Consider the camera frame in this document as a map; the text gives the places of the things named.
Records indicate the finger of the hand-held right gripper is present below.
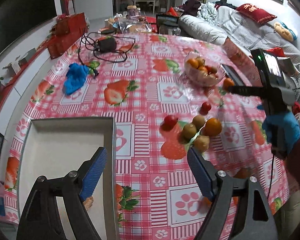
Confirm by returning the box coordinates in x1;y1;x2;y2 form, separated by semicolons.
227;85;266;98

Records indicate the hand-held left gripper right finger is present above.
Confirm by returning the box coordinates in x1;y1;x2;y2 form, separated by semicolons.
187;146;282;240

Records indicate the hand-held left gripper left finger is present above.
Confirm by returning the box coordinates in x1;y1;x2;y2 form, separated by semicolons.
16;147;108;240

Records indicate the white cardboard box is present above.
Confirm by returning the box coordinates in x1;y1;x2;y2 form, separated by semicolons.
16;117;120;240

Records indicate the clear glass bowl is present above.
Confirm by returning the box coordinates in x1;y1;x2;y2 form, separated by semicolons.
184;51;227;87

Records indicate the person's right hand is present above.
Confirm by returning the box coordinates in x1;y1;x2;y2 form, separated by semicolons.
257;104;300;155

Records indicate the black smartphone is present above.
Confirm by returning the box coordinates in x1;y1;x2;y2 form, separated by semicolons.
220;64;245;87

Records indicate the red cushion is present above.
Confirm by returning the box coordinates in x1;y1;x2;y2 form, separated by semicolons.
266;47;287;58

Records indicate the grey sofa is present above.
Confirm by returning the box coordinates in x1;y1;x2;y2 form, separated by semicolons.
179;4;300;101

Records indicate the tan plush cushion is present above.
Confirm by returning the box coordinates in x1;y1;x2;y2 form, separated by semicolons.
274;21;298;41

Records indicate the red embroidered pillow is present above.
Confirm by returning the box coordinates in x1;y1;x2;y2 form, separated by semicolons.
236;3;278;25

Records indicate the light clothes pile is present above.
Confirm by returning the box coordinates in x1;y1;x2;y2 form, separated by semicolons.
197;2;220;26

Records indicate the blue cloth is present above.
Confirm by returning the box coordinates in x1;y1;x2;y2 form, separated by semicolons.
63;63;89;96

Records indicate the strawberry print tablecloth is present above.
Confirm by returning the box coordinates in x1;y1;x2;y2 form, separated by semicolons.
4;31;300;240

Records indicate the dark clothes pile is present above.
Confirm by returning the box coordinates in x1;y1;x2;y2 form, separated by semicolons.
183;0;202;15

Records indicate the person's leg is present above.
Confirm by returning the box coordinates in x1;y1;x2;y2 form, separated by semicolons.
275;190;300;240

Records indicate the white television cabinet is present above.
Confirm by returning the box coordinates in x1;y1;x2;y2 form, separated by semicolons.
0;17;87;140

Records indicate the black power adapter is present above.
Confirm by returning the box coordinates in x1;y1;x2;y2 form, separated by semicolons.
96;36;117;53

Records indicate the small cardboard box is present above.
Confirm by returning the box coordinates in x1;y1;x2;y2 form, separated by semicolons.
2;55;32;77

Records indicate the white dining table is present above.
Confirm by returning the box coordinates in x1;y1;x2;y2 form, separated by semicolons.
132;0;157;13

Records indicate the large red gift box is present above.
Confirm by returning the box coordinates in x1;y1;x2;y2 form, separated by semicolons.
47;27;85;60

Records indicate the clear plastic bag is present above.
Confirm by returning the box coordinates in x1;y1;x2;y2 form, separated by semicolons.
115;15;145;33

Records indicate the lidded plastic jar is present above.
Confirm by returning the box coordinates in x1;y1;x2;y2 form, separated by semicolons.
127;5;142;18

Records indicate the white door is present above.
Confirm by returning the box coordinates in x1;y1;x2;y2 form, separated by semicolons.
72;0;115;21

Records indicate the black television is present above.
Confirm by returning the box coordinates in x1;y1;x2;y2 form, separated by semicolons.
0;0;58;63

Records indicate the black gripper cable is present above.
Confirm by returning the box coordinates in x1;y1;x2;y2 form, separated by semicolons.
268;152;276;198

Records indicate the black power cable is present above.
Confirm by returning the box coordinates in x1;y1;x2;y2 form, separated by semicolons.
78;27;138;78

